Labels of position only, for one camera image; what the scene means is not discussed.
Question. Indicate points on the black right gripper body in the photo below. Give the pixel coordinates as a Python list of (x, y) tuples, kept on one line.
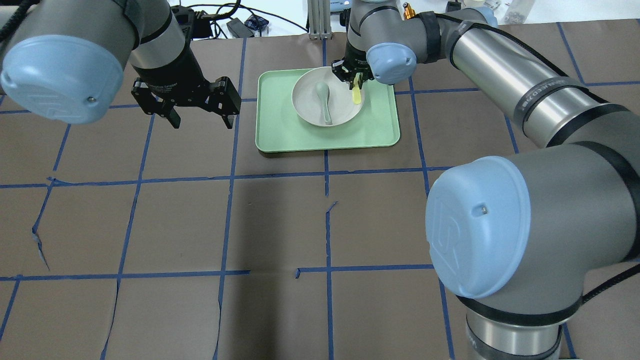
[(353, 66)]

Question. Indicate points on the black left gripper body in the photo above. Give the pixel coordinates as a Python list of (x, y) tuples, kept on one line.
[(176, 71)]

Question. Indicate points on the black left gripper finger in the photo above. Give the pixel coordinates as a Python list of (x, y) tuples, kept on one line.
[(173, 118), (228, 120)]

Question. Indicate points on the yellow plastic fork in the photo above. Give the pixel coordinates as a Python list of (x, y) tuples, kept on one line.
[(356, 89)]

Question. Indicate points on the white round plate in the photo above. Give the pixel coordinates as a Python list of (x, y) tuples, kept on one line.
[(306, 104)]

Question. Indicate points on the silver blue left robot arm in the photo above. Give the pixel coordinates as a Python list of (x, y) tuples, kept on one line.
[(65, 59)]

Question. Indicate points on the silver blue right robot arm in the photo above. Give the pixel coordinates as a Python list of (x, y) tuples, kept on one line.
[(514, 237)]

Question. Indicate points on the pale green plastic spoon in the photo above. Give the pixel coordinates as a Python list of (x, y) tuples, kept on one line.
[(323, 94)]

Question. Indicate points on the mint green tray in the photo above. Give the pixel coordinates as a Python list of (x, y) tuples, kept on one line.
[(279, 128)]

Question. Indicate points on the brass cylinder tool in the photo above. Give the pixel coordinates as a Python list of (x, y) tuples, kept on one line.
[(408, 11)]

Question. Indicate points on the black power adapter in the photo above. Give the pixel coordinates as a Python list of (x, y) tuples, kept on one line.
[(238, 29)]

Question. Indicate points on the aluminium frame post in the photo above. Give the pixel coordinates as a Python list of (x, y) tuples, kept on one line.
[(318, 16)]

